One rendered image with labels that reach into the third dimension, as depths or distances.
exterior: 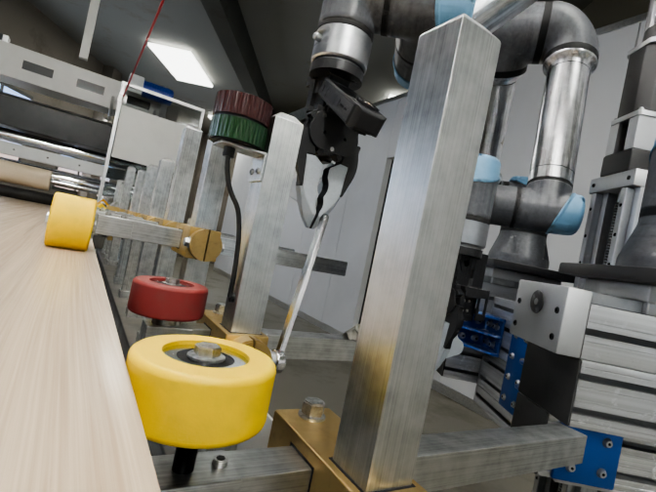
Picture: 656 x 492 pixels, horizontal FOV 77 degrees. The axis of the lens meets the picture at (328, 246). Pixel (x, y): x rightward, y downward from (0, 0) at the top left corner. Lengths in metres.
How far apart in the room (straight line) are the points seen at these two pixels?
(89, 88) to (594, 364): 3.17
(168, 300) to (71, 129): 2.60
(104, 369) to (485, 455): 0.31
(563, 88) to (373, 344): 0.75
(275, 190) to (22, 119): 2.64
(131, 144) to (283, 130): 2.55
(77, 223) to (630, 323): 0.77
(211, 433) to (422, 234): 0.15
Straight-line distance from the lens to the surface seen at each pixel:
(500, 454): 0.43
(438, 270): 0.25
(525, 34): 1.00
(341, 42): 0.57
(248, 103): 0.44
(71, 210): 0.69
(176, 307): 0.46
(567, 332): 0.64
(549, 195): 0.81
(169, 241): 0.72
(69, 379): 0.22
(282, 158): 0.46
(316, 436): 0.31
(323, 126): 0.53
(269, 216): 0.45
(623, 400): 0.70
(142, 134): 3.00
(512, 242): 1.17
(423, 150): 0.25
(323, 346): 0.57
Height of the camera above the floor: 0.98
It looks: 1 degrees up
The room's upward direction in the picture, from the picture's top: 12 degrees clockwise
